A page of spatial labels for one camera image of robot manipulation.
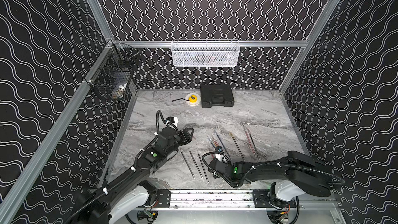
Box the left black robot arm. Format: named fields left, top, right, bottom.
left=64, top=127, right=194, bottom=224

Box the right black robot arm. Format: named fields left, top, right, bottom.
left=201, top=151, right=345, bottom=202

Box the yellow white tape measure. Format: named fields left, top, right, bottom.
left=172, top=93, right=201, bottom=106

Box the black plastic tool case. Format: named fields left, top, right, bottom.
left=200, top=84, right=235, bottom=108

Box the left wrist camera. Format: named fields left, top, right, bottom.
left=166, top=116, right=179, bottom=126

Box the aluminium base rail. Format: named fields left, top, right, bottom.
left=80, top=188, right=340, bottom=212

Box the black wire basket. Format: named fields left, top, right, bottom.
left=84, top=39, right=143, bottom=101

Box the white wire mesh basket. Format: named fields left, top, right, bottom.
left=171, top=39, right=240, bottom=67

